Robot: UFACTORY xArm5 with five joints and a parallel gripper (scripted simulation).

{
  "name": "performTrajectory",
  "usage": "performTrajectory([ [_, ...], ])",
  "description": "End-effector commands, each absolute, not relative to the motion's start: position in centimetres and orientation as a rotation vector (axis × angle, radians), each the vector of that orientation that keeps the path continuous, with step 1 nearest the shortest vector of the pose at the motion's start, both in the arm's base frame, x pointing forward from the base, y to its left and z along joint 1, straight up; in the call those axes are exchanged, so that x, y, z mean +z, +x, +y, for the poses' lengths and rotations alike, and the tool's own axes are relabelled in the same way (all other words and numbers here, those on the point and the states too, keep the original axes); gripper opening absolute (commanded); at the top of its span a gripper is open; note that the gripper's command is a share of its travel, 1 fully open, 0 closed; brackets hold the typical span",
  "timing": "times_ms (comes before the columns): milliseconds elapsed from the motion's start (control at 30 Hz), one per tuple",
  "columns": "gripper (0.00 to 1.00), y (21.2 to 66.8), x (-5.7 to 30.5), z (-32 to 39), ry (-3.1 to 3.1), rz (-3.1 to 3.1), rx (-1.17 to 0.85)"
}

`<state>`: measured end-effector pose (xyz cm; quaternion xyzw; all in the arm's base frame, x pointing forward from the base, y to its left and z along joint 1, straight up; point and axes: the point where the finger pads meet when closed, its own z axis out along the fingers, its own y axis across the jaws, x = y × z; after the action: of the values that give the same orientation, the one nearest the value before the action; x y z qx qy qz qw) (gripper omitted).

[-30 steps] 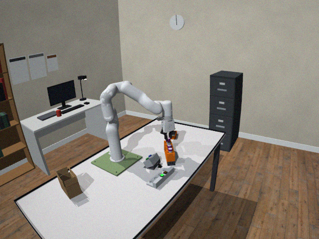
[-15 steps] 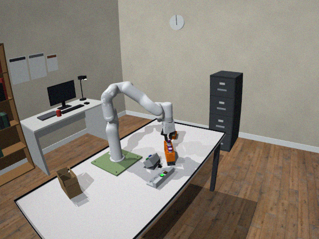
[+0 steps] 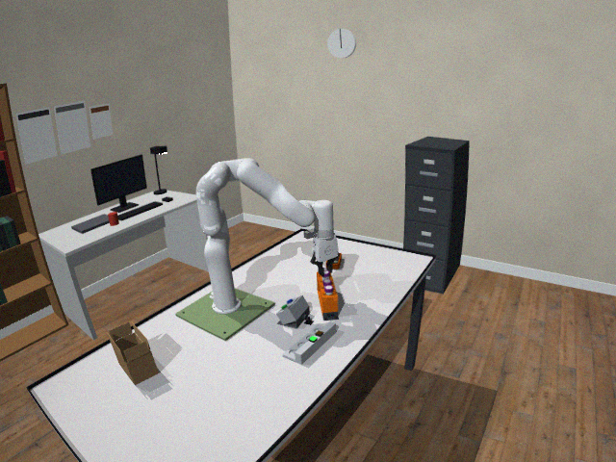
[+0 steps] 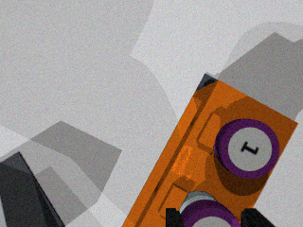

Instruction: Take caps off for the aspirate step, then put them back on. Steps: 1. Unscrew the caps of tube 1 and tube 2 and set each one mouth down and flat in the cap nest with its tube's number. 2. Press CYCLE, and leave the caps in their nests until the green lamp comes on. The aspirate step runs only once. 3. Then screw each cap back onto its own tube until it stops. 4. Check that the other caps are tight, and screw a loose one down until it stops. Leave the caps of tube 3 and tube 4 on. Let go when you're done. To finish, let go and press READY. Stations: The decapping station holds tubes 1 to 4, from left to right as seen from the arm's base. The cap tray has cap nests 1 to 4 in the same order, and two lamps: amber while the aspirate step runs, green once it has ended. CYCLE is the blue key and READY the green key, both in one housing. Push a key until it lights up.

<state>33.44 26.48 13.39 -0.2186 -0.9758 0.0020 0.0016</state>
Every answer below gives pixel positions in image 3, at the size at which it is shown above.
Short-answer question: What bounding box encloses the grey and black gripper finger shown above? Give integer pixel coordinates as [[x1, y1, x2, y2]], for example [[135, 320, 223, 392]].
[[326, 258, 336, 273], [310, 252, 324, 276]]

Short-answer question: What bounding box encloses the small brown cardboard box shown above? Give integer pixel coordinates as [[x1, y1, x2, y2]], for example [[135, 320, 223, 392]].
[[108, 322, 159, 385]]

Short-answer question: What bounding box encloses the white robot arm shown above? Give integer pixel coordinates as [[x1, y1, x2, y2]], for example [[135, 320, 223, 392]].
[[196, 159, 334, 314]]

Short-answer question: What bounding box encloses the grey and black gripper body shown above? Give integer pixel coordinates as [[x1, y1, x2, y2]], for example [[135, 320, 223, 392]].
[[312, 233, 338, 262]]

